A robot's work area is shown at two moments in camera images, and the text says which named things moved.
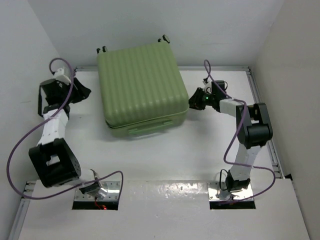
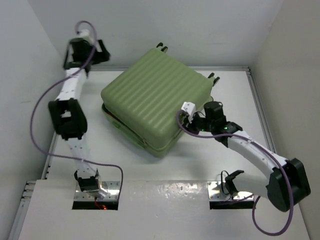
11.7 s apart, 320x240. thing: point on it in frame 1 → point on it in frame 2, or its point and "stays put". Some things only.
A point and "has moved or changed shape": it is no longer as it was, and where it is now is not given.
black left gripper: (82, 92) → (100, 57)
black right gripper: (194, 101) → (190, 127)
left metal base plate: (112, 188) stays put
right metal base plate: (215, 193) stays put
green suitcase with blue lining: (143, 89) has moved or changed shape
